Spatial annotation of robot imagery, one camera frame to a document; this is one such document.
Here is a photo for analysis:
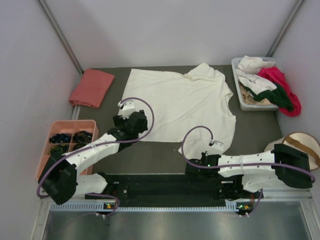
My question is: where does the cream t shirt in basket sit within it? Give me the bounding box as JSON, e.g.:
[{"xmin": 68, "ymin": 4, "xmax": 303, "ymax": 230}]
[{"xmin": 237, "ymin": 56, "xmax": 276, "ymax": 75}]

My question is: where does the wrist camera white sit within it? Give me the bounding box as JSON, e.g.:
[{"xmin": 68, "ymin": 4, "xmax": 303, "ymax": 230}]
[
  {"xmin": 207, "ymin": 140, "xmax": 224, "ymax": 155},
  {"xmin": 118, "ymin": 100, "xmax": 136, "ymax": 120}
]

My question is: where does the beige canvas round bag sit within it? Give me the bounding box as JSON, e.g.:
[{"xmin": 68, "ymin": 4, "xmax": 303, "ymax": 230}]
[{"xmin": 264, "ymin": 132, "xmax": 320, "ymax": 171}]

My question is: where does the white and green t shirt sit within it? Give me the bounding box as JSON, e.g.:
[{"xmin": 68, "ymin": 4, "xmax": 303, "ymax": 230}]
[{"xmin": 235, "ymin": 69, "xmax": 285, "ymax": 107}]

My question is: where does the tan garment in basket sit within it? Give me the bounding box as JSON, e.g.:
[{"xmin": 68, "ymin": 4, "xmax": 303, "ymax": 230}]
[{"xmin": 239, "ymin": 83, "xmax": 272, "ymax": 106}]

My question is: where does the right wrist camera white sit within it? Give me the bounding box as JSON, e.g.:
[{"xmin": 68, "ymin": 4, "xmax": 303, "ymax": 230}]
[{"xmin": 207, "ymin": 140, "xmax": 224, "ymax": 155}]

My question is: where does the grey slotted cable duct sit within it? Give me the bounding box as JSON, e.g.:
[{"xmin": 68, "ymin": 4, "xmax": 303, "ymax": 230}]
[{"xmin": 49, "ymin": 198, "xmax": 261, "ymax": 213}]

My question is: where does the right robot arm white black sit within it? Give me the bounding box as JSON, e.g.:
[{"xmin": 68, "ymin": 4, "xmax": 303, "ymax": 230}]
[{"xmin": 181, "ymin": 141, "xmax": 316, "ymax": 201}]

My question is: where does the grey plastic laundry basket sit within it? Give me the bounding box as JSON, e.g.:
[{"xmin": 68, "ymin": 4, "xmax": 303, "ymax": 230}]
[{"xmin": 231, "ymin": 57, "xmax": 279, "ymax": 112}]

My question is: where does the folded salmon pink t shirt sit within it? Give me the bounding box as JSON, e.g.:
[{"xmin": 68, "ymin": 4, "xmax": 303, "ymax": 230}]
[{"xmin": 68, "ymin": 68, "xmax": 115, "ymax": 109}]

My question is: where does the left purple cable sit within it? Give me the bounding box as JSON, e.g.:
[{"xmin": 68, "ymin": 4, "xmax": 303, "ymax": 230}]
[{"xmin": 36, "ymin": 96, "xmax": 156, "ymax": 216}]

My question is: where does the magenta pink t shirt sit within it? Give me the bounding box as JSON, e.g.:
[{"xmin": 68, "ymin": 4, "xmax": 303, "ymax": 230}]
[{"xmin": 258, "ymin": 66, "xmax": 302, "ymax": 117}]

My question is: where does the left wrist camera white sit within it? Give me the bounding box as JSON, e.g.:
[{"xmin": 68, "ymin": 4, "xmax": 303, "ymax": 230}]
[{"xmin": 118, "ymin": 100, "xmax": 136, "ymax": 120}]

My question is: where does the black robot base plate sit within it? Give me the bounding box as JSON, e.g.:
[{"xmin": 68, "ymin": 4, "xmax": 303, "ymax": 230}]
[{"xmin": 99, "ymin": 172, "xmax": 252, "ymax": 208}]

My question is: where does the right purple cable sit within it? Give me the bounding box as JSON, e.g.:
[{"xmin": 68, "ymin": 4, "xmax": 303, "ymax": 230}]
[{"xmin": 180, "ymin": 125, "xmax": 316, "ymax": 218}]

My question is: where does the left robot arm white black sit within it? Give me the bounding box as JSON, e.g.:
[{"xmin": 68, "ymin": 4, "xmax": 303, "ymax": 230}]
[{"xmin": 38, "ymin": 110, "xmax": 148, "ymax": 205}]

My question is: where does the pink compartment organizer tray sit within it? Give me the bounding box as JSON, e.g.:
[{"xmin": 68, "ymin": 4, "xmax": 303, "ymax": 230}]
[{"xmin": 35, "ymin": 119, "xmax": 99, "ymax": 180}]

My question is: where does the purple cable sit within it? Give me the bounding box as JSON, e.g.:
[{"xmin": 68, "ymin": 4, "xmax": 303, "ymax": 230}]
[
  {"xmin": 36, "ymin": 96, "xmax": 156, "ymax": 216},
  {"xmin": 180, "ymin": 125, "xmax": 316, "ymax": 218}
]

